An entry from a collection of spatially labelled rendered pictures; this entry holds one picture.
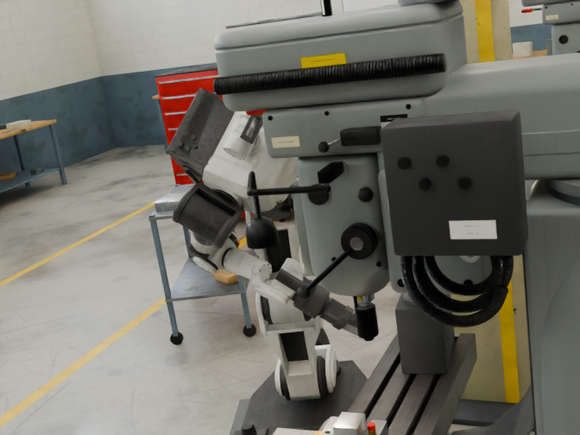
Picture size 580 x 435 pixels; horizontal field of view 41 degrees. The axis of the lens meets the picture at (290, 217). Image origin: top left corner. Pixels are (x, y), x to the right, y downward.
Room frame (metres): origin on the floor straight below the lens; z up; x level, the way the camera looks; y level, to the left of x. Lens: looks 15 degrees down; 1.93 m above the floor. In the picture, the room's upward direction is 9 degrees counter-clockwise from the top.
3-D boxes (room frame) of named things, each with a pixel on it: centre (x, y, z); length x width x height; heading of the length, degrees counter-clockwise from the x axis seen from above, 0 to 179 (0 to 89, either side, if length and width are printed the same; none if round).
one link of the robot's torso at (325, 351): (2.47, 0.02, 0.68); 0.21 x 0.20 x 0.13; 172
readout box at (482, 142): (1.15, -0.26, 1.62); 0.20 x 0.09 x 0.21; 64
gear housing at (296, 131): (1.57, -0.17, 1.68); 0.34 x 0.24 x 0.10; 64
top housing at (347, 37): (1.58, -0.15, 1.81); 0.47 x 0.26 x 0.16; 64
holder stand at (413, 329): (1.94, -0.32, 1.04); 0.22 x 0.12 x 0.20; 161
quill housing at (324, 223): (1.58, -0.14, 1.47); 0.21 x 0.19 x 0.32; 154
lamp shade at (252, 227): (1.65, 0.07, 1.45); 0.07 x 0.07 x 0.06
